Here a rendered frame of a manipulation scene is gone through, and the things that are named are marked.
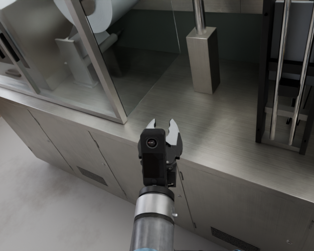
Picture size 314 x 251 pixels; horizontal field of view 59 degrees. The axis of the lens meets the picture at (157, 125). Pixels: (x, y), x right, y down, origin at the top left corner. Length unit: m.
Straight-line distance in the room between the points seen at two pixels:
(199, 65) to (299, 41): 0.47
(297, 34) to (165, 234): 0.56
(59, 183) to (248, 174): 1.74
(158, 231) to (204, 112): 0.74
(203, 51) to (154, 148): 0.67
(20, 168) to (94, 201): 0.87
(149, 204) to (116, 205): 1.55
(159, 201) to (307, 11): 0.54
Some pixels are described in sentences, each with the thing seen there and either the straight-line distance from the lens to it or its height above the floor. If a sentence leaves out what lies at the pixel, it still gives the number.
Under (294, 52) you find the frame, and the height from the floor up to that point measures 1.26.
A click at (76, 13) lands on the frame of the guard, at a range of 0.94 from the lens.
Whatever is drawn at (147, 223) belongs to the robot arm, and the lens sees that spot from 0.50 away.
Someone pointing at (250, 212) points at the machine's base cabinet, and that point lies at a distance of 1.18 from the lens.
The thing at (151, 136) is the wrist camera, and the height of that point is 1.33.
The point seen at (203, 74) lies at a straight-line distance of 1.18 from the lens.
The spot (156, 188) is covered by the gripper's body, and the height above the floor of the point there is 1.25.
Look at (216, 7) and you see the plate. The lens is 1.32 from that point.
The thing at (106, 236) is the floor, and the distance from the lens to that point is 1.98.
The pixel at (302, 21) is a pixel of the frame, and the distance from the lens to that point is 0.77.
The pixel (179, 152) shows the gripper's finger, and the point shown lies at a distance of 0.59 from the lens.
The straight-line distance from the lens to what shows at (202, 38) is 1.09.
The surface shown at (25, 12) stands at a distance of 1.19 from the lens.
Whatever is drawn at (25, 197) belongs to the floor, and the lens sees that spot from 2.49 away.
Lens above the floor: 1.69
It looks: 44 degrees down
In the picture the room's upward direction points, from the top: 17 degrees counter-clockwise
